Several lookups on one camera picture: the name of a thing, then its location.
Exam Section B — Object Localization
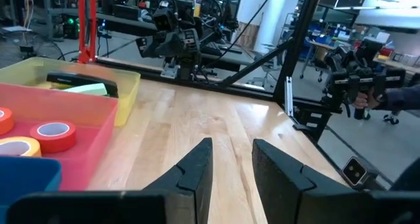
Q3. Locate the person's forearm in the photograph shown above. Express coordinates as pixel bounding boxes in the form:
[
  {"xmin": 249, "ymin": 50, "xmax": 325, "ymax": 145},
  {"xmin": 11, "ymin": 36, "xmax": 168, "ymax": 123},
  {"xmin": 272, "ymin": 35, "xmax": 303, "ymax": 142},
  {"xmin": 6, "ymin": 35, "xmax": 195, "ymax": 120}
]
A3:
[{"xmin": 377, "ymin": 84, "xmax": 420, "ymax": 112}]

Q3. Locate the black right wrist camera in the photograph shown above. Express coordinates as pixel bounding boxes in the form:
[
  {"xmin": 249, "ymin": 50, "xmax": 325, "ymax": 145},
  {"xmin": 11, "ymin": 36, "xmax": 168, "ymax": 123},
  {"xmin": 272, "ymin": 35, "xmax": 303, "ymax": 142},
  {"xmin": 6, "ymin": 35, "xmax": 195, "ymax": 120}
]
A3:
[{"xmin": 152, "ymin": 9, "xmax": 175, "ymax": 31}]

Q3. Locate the white square pillar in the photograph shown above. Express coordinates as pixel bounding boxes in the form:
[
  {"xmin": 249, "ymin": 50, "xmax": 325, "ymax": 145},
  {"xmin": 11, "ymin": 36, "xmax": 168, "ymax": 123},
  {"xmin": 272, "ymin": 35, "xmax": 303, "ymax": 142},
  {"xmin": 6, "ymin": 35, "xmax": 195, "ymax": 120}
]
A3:
[{"xmin": 236, "ymin": 0, "xmax": 303, "ymax": 54}]

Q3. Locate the black hand-held gripper device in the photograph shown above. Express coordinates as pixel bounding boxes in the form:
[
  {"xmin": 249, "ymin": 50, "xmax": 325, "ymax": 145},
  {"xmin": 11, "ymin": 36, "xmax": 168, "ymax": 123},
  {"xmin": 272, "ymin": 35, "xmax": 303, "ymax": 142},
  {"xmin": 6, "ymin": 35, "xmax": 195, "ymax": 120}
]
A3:
[{"xmin": 323, "ymin": 39, "xmax": 406, "ymax": 120}]

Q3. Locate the black table frame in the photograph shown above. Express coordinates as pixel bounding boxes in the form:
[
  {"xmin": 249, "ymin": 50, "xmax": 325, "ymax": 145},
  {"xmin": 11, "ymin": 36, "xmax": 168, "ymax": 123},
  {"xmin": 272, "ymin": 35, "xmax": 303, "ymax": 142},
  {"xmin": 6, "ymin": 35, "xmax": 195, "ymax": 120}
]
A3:
[{"xmin": 94, "ymin": 0, "xmax": 394, "ymax": 190}]

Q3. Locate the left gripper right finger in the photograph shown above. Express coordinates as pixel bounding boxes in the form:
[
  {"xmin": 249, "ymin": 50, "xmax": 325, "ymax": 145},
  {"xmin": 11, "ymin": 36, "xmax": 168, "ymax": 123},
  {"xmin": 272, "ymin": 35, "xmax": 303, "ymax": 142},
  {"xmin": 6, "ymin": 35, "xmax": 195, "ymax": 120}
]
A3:
[{"xmin": 251, "ymin": 138, "xmax": 420, "ymax": 224}]

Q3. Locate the person's hand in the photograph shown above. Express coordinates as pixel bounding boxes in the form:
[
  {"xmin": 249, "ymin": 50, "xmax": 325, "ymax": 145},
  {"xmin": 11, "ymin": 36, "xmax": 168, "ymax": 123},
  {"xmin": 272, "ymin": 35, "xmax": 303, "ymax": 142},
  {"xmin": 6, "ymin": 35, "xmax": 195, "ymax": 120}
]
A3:
[{"xmin": 352, "ymin": 87, "xmax": 383, "ymax": 110}]

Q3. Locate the red stand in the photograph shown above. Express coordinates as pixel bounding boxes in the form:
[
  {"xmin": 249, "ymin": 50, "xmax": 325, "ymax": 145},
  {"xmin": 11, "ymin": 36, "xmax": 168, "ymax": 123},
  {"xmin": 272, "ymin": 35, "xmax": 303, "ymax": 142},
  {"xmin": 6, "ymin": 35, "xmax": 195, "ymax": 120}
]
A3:
[{"xmin": 77, "ymin": 0, "xmax": 98, "ymax": 64}]

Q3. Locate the orange tape roll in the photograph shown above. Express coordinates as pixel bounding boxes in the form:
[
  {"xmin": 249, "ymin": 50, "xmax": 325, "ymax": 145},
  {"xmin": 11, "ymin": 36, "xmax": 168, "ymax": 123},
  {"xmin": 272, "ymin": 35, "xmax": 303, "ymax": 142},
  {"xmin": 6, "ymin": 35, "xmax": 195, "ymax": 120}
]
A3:
[{"xmin": 0, "ymin": 107, "xmax": 16, "ymax": 136}]

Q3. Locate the blue plastic bin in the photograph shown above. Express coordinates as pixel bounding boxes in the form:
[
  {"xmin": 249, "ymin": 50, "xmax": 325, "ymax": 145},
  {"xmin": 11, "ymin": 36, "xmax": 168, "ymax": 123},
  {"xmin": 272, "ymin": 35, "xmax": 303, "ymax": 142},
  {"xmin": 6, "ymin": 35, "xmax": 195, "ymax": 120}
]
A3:
[{"xmin": 0, "ymin": 156, "xmax": 62, "ymax": 224}]

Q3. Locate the yellow plastic bin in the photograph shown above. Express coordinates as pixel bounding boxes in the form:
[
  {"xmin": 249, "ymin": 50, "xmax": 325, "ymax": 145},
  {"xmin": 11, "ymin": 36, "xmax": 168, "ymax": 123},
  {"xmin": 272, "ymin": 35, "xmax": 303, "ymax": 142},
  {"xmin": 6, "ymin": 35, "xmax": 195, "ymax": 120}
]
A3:
[{"xmin": 0, "ymin": 56, "xmax": 141, "ymax": 127}]

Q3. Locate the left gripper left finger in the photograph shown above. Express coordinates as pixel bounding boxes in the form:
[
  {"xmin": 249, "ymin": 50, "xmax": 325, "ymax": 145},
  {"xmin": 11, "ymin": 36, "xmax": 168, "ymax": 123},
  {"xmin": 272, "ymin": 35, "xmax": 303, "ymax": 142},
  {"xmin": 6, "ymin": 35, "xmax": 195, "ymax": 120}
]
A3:
[{"xmin": 6, "ymin": 137, "xmax": 214, "ymax": 224}]

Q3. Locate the small black table camera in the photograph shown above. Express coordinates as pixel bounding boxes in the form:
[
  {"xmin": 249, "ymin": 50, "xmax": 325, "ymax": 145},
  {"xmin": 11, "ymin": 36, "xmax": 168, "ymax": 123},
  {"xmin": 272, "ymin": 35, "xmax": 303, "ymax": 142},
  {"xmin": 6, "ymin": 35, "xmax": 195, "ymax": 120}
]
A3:
[{"xmin": 341, "ymin": 156, "xmax": 369, "ymax": 187}]

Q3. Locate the orange block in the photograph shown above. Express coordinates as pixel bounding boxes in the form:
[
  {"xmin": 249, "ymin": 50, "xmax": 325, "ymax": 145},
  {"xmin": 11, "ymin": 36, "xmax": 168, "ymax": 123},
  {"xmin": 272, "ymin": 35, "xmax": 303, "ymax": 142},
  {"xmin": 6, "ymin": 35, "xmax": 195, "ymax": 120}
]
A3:
[{"xmin": 29, "ymin": 120, "xmax": 77, "ymax": 154}]

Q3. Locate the pink plastic bin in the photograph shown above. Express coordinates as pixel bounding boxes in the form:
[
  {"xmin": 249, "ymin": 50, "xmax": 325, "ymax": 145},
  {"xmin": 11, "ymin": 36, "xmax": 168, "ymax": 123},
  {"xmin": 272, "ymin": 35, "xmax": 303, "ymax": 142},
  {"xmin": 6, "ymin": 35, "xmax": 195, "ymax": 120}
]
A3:
[{"xmin": 0, "ymin": 82, "xmax": 119, "ymax": 191}]

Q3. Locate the silver aluminium bracket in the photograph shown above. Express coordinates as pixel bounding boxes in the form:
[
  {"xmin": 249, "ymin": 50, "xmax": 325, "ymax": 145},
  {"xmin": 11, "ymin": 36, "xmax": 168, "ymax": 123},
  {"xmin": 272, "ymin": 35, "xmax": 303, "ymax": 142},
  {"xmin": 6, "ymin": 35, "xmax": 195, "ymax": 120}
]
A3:
[{"xmin": 284, "ymin": 76, "xmax": 294, "ymax": 117}]

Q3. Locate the yellow tape roll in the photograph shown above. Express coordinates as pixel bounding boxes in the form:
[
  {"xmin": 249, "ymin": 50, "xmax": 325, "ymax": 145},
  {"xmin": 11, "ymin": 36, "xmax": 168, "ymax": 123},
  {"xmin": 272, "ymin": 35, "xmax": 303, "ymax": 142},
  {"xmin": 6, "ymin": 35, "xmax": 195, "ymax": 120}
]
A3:
[{"xmin": 0, "ymin": 136, "xmax": 43, "ymax": 158}]

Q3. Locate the black stapler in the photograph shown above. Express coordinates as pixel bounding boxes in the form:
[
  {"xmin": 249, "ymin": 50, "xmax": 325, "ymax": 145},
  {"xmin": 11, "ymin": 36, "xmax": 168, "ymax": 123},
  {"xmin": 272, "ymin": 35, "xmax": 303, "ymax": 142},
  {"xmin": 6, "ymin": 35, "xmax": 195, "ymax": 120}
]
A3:
[{"xmin": 46, "ymin": 71, "xmax": 119, "ymax": 99}]

